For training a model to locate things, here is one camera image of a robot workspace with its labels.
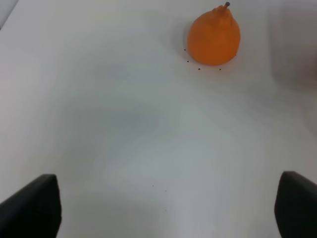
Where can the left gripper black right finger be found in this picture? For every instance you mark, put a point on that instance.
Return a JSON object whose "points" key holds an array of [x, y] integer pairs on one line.
{"points": [[295, 206]]}

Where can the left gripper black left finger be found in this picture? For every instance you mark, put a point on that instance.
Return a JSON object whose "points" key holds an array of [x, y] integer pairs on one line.
{"points": [[34, 211]]}

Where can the orange with stem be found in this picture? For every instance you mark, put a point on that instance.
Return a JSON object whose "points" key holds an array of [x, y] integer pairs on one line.
{"points": [[214, 37]]}

